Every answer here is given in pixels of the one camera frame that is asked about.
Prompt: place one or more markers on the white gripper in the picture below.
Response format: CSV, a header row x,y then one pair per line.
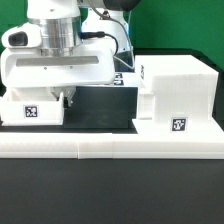
x,y
25,68

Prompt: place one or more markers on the white front drawer tray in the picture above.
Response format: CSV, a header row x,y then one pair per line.
x,y
31,107

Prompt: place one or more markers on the white drawer cabinet box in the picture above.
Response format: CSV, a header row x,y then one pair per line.
x,y
175,95

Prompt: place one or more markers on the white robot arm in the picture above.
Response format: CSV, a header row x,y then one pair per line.
x,y
61,29

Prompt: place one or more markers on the white fiducial marker sheet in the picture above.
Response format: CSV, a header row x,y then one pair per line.
x,y
125,79

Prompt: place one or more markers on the white L-shaped fence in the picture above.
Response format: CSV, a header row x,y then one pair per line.
x,y
110,146

